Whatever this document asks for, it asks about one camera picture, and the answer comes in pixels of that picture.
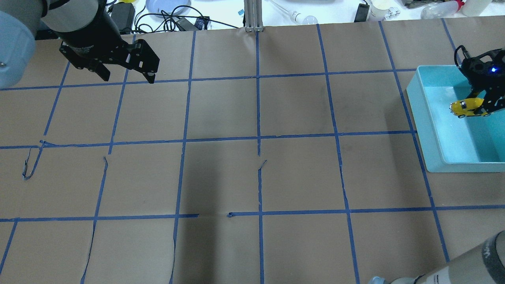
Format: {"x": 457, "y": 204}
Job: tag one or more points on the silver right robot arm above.
{"x": 483, "y": 264}

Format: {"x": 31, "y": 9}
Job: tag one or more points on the light blue plastic bin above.
{"x": 449, "y": 143}

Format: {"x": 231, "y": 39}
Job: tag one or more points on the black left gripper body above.
{"x": 90, "y": 37}

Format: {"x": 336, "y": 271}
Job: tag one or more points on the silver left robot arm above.
{"x": 20, "y": 21}

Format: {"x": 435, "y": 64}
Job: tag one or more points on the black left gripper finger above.
{"x": 97, "y": 67}
{"x": 139, "y": 56}

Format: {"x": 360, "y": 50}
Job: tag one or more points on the aluminium frame post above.
{"x": 253, "y": 16}

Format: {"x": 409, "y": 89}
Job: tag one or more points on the yellow toy beetle car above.
{"x": 471, "y": 107}

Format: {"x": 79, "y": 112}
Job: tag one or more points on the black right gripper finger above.
{"x": 474, "y": 98}
{"x": 493, "y": 101}

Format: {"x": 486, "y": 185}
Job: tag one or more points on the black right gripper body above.
{"x": 494, "y": 100}

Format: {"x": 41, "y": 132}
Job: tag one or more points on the light blue plate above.
{"x": 155, "y": 7}

